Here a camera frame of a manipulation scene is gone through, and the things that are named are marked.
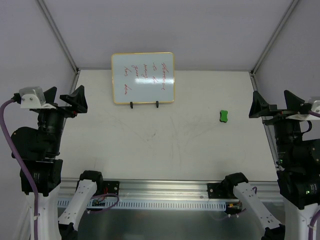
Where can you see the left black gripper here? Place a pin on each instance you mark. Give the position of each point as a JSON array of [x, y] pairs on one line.
[[57, 109]]

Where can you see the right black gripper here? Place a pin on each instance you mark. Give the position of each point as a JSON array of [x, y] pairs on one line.
[[282, 113]]

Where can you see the green whiteboard eraser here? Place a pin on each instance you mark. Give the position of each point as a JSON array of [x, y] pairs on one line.
[[223, 116]]

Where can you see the gold framed whiteboard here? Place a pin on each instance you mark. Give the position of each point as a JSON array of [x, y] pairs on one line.
[[143, 78]]

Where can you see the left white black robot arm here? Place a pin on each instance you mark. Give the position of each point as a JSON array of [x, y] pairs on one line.
[[40, 174]]

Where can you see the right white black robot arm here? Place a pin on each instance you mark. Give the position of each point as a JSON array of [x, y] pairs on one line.
[[299, 175]]

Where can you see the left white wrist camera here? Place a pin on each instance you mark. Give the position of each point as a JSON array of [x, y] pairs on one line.
[[33, 98]]

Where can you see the left aluminium frame post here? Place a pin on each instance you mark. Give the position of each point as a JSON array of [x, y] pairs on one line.
[[61, 42]]

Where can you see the aluminium frame post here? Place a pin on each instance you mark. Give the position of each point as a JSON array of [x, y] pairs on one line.
[[61, 42], [275, 69]]

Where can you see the right aluminium frame post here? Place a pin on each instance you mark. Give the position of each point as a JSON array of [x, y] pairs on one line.
[[275, 69]]

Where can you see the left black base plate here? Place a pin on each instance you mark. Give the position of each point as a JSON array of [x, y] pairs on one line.
[[111, 187]]

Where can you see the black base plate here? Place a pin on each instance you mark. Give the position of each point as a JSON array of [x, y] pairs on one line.
[[215, 190], [111, 187]]

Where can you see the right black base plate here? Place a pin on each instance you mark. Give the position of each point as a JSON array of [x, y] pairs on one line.
[[215, 190]]

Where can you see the white slotted cable duct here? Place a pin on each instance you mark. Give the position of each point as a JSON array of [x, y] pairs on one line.
[[131, 204]]

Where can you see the aluminium mounting rail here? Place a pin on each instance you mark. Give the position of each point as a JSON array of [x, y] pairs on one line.
[[185, 190]]

